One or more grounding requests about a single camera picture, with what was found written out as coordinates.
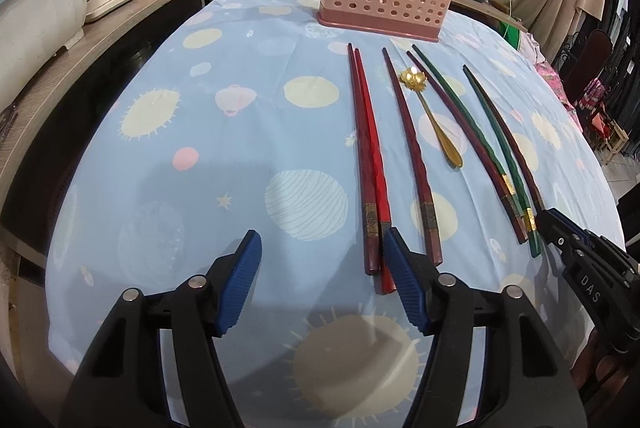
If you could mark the blue printed tablecloth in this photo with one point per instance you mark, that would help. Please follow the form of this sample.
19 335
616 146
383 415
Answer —
225 133

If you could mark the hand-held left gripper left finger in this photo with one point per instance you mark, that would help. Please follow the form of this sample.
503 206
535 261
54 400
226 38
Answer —
240 278

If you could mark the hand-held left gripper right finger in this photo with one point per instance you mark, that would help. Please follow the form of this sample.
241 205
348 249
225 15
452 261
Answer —
405 283

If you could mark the red chopstick pair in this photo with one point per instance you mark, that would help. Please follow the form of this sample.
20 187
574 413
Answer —
377 188

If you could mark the green plastic basin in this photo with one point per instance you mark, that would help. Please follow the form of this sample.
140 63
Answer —
512 35

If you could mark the dark green chopstick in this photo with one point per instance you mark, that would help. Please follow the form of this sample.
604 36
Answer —
505 133

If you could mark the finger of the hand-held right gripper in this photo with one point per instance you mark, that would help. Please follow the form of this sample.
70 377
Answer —
552 230
580 235

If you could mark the wooden side shelf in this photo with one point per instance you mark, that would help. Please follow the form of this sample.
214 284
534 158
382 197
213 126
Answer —
75 73

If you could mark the hanging clothes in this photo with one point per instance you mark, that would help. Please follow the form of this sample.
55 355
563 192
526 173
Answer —
625 8

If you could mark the gold flower spoon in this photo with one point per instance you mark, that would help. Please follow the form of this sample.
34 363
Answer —
440 133

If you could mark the dark chair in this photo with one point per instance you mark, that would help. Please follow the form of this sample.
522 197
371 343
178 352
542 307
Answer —
585 68

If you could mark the pink floral cloth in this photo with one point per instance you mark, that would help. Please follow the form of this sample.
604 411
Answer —
555 83

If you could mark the wooden stool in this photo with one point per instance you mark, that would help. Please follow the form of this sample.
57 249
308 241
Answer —
610 133

